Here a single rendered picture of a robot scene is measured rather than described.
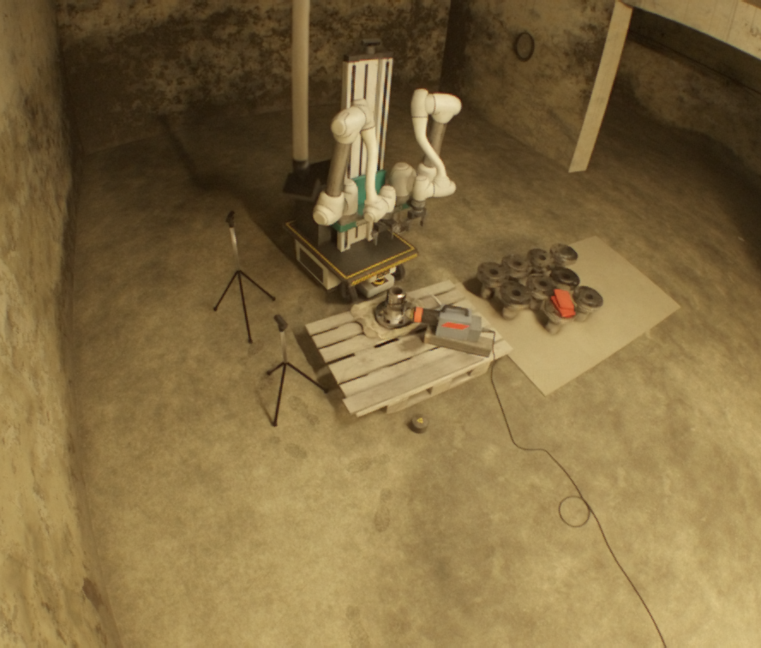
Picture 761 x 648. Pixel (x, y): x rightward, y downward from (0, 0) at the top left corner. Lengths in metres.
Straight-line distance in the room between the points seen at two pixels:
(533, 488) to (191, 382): 2.26
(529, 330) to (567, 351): 0.34
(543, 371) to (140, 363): 2.85
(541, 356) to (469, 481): 1.19
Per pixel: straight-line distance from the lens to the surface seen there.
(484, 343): 3.04
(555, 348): 3.54
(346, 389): 2.76
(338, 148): 2.59
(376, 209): 2.64
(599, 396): 3.42
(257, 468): 2.68
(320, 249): 3.47
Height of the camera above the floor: 2.38
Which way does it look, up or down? 45 degrees down
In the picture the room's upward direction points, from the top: 6 degrees clockwise
